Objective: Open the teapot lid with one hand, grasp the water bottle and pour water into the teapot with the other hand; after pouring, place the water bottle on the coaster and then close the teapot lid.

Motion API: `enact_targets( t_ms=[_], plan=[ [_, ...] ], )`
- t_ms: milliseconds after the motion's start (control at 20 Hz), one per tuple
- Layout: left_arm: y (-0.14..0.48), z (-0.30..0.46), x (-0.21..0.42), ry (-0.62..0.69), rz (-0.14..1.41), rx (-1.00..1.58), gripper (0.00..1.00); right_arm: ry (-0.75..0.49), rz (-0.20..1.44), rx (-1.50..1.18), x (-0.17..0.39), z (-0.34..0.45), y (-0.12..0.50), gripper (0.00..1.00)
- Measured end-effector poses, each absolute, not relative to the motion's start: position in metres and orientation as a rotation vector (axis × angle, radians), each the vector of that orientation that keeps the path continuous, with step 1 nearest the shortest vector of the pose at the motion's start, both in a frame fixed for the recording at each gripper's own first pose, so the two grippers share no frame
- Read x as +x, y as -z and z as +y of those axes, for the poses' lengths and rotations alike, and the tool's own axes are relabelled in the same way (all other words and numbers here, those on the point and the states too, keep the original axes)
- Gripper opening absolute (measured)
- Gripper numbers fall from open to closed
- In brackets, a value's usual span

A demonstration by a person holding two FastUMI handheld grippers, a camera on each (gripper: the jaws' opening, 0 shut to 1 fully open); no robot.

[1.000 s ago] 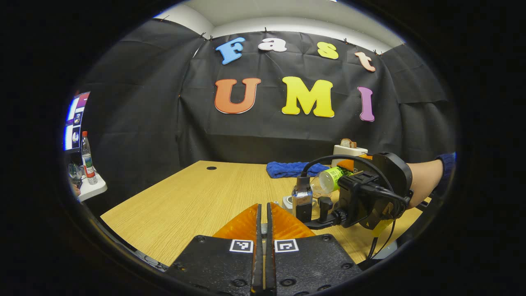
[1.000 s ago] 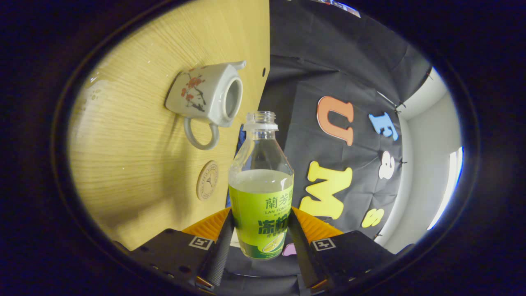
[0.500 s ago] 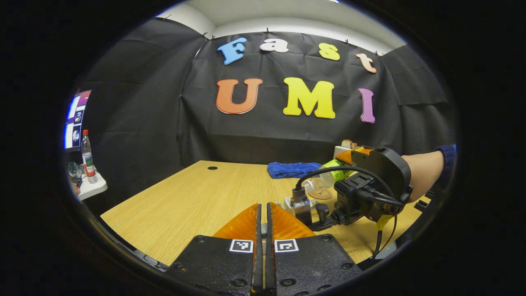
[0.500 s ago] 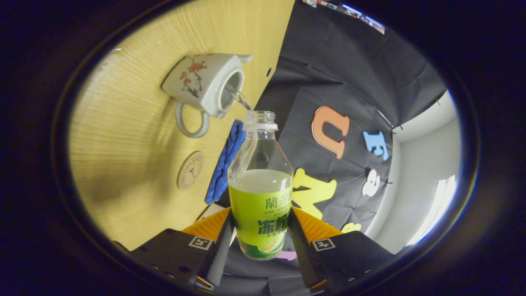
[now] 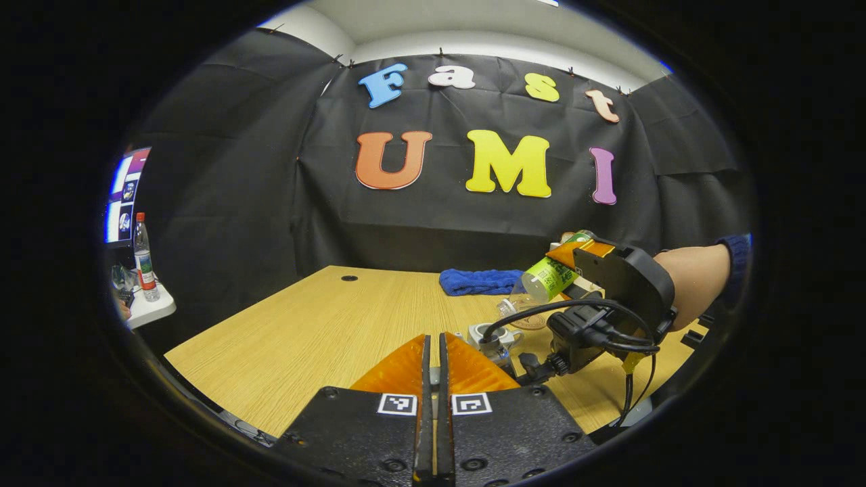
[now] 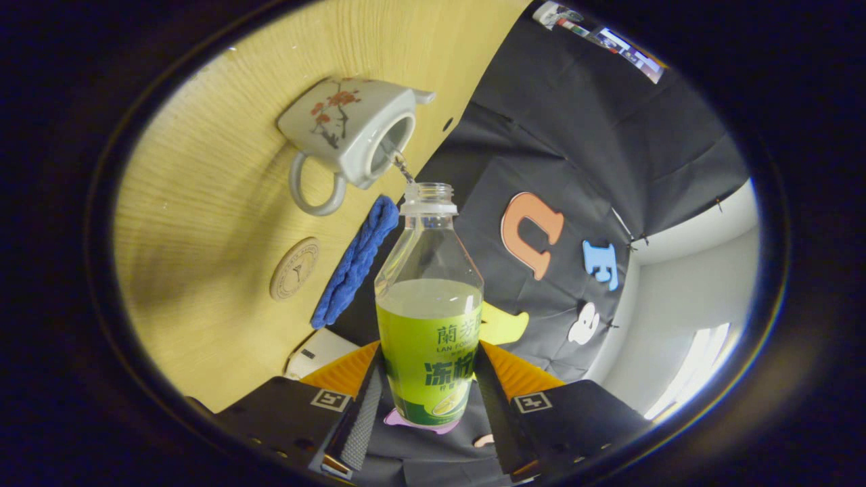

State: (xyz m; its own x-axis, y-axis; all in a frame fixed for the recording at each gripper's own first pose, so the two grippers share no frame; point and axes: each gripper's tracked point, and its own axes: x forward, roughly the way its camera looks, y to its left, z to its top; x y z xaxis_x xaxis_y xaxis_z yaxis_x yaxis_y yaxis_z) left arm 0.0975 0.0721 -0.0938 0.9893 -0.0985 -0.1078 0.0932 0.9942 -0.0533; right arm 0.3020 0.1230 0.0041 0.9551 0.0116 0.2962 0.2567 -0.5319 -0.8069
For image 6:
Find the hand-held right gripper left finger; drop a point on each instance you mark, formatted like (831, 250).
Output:
(362, 419)

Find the ceiling light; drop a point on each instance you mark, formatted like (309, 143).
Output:
(697, 365)

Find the round brown coaster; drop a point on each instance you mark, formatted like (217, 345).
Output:
(295, 268)

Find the white toaster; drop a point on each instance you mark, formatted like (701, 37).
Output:
(321, 352)

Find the computer monitor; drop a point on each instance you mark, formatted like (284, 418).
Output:
(609, 44)

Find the green label water bottle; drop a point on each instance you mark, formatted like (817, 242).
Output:
(429, 338)

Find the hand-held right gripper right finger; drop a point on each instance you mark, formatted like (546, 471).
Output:
(492, 419)

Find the white floral teacup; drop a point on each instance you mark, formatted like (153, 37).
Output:
(338, 128)

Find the blue towel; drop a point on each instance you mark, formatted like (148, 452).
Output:
(355, 264)

